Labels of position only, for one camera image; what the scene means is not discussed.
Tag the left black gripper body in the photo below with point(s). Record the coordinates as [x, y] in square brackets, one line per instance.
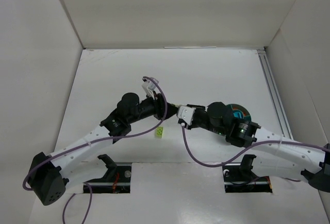
[160, 106]

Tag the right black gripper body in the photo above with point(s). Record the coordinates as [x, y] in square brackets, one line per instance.
[197, 116]

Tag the lime green lego brick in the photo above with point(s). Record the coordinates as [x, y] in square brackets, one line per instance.
[159, 132]

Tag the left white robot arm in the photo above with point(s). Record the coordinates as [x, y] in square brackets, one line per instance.
[50, 175]

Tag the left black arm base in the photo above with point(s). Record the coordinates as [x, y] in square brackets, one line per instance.
[115, 180]

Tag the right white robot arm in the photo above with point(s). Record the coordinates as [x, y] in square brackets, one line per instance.
[242, 134]

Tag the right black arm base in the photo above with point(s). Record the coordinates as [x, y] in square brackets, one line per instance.
[239, 178]

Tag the teal divided round container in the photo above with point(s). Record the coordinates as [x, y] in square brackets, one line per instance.
[240, 112]

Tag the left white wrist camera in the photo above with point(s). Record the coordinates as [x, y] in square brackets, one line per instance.
[149, 86]

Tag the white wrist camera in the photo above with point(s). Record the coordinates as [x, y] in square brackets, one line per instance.
[149, 86]
[185, 115]

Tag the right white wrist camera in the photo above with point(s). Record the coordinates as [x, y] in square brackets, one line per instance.
[185, 115]

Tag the aluminium rail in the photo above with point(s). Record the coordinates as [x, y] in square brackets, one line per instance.
[273, 92]

